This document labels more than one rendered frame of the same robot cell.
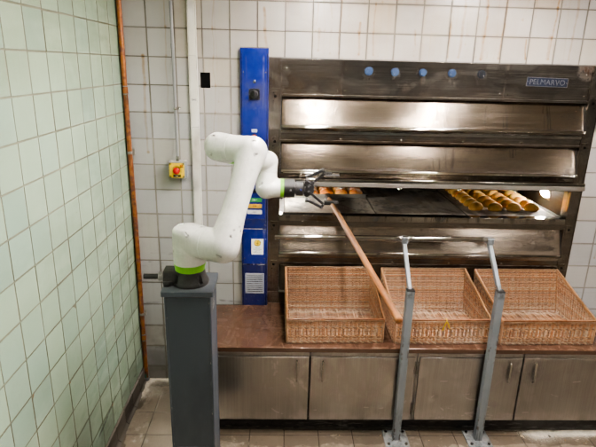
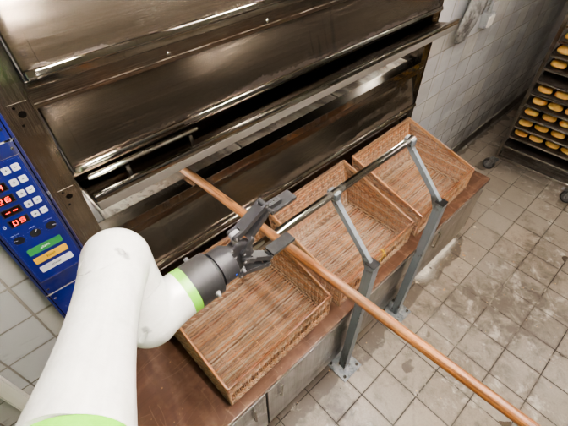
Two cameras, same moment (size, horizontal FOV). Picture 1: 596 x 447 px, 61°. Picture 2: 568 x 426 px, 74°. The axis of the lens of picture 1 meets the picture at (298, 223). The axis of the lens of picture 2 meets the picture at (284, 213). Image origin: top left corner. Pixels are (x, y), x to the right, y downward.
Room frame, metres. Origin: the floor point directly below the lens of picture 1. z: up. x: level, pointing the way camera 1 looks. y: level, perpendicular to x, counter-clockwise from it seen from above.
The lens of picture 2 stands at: (2.05, 0.19, 2.10)
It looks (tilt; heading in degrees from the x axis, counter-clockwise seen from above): 47 degrees down; 319
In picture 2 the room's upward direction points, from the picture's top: straight up
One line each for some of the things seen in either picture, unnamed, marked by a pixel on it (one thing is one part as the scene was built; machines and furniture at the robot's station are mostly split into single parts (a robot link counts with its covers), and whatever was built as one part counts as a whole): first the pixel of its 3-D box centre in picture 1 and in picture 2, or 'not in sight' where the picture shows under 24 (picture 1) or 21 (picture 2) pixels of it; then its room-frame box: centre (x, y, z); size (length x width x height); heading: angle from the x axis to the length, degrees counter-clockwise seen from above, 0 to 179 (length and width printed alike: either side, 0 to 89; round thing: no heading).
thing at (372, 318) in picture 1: (331, 301); (244, 302); (2.76, -0.21, 0.72); 0.56 x 0.49 x 0.28; 93
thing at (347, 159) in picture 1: (429, 160); (305, 40); (3.05, -0.78, 1.54); 1.79 x 0.11 x 0.19; 92
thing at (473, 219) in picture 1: (422, 218); (298, 127); (3.07, -0.78, 1.16); 1.80 x 0.06 x 0.04; 92
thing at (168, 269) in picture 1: (176, 275); not in sight; (1.93, 0.49, 1.23); 0.26 x 0.15 x 0.06; 93
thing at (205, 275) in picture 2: (289, 187); (201, 277); (2.47, 0.04, 1.48); 0.12 x 0.06 x 0.09; 3
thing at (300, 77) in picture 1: (435, 81); not in sight; (3.08, -0.78, 1.99); 1.80 x 0.08 x 0.21; 92
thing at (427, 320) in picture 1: (431, 302); (341, 226); (2.78, -0.82, 0.72); 0.56 x 0.49 x 0.28; 93
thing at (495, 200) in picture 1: (489, 196); not in sight; (3.51, -1.35, 1.21); 0.61 x 0.48 x 0.06; 2
